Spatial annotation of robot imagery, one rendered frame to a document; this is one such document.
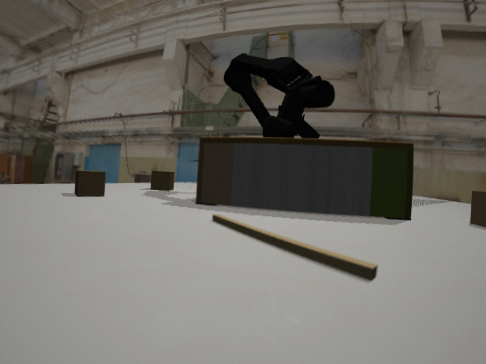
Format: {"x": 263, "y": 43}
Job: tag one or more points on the small brown cardboard box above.
{"x": 478, "y": 208}

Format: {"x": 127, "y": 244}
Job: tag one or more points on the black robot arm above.
{"x": 303, "y": 92}

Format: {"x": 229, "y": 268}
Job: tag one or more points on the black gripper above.
{"x": 283, "y": 124}

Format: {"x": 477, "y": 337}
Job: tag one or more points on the long thin wooden stick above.
{"x": 343, "y": 263}

